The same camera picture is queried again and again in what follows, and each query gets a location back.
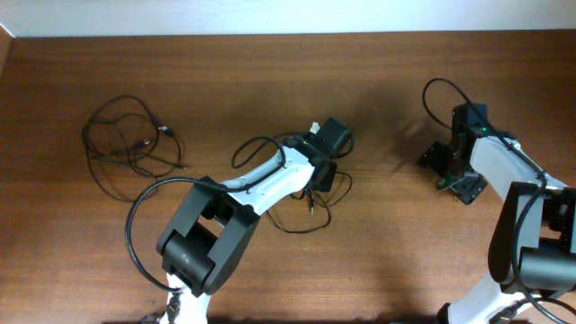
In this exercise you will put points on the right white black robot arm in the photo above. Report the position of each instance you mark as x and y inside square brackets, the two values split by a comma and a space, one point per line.
[531, 256]

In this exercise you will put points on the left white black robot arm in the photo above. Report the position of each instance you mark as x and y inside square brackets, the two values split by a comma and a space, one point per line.
[210, 231]

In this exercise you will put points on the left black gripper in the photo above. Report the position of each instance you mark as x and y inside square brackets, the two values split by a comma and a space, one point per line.
[326, 183]

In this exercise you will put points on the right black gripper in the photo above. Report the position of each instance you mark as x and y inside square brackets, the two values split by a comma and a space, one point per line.
[466, 189]

